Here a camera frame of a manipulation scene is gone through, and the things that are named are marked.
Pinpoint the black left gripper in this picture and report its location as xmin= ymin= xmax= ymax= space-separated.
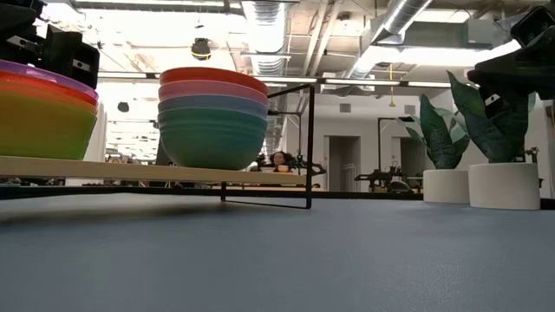
xmin=0 ymin=0 xmax=101 ymax=90

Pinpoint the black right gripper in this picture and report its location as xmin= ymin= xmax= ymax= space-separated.
xmin=466 ymin=36 xmax=555 ymax=121

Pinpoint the purple translucent plastic bowl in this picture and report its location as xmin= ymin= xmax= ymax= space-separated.
xmin=0 ymin=59 xmax=101 ymax=101

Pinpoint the orange-red translucent plastic bowl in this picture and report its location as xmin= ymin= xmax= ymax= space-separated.
xmin=0 ymin=70 xmax=100 ymax=116

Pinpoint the lime translucent plastic bowl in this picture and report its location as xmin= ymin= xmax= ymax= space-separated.
xmin=0 ymin=88 xmax=98 ymax=161

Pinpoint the coral red opaque bowl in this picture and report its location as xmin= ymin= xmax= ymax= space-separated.
xmin=159 ymin=66 xmax=270 ymax=96

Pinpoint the pink opaque bowl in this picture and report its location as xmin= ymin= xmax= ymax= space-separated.
xmin=158 ymin=80 xmax=270 ymax=107

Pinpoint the blue opaque bowl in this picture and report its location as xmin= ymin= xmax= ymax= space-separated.
xmin=157 ymin=94 xmax=269 ymax=120

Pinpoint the green plant in white pot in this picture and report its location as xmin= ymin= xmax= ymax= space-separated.
xmin=396 ymin=93 xmax=472 ymax=205
xmin=446 ymin=70 xmax=542 ymax=211

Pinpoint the long light strip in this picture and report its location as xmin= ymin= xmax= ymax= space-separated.
xmin=97 ymin=71 xmax=452 ymax=90

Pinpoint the background robot station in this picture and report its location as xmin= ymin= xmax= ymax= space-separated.
xmin=354 ymin=160 xmax=413 ymax=194

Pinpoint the seated person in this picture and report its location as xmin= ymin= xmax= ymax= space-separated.
xmin=268 ymin=150 xmax=295 ymax=173

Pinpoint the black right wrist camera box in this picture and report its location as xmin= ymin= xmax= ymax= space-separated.
xmin=510 ymin=4 xmax=555 ymax=48

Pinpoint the grey rectangular air duct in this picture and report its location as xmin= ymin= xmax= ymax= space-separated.
xmin=372 ymin=19 xmax=521 ymax=49

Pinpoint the yellow hanging cord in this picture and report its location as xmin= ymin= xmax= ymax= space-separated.
xmin=388 ymin=62 xmax=397 ymax=108

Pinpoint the silver spiral ventilation duct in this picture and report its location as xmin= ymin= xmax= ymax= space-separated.
xmin=342 ymin=0 xmax=434 ymax=80

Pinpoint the wooden shelf with black frame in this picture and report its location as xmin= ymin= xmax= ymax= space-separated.
xmin=0 ymin=82 xmax=317 ymax=211

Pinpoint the black dome ceiling camera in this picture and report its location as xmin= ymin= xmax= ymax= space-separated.
xmin=190 ymin=37 xmax=213 ymax=62

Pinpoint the ribbed flexible ventilation duct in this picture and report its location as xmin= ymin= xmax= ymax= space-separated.
xmin=240 ymin=0 xmax=290 ymax=77

